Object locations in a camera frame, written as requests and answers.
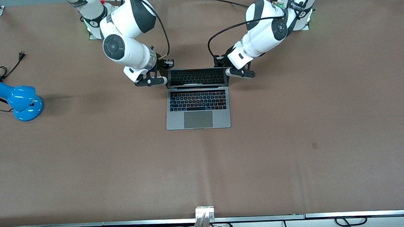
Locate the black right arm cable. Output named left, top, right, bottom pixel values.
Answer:
left=119, top=0, right=171, bottom=61

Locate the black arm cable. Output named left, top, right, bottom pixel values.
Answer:
left=204, top=0, right=326, bottom=60
left=119, top=0, right=171, bottom=61

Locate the black lamp power cord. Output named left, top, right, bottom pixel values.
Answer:
left=0, top=51, right=30, bottom=113

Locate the aluminium table edge rail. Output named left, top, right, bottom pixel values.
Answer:
left=19, top=203, right=404, bottom=227

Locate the grey laptop computer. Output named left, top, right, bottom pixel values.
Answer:
left=162, top=66, right=232, bottom=132

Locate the brown table mat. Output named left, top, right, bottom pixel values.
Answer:
left=0, top=0, right=404, bottom=227

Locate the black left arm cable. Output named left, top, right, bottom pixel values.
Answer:
left=204, top=0, right=326, bottom=60

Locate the aluminium camera mount beam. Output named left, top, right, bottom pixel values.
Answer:
left=185, top=205, right=216, bottom=227

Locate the black looped floor cable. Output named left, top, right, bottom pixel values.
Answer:
left=335, top=215, right=368, bottom=227

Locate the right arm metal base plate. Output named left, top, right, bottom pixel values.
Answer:
left=88, top=18, right=104, bottom=41

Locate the black cable on mat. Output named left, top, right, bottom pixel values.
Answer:
left=212, top=0, right=263, bottom=11

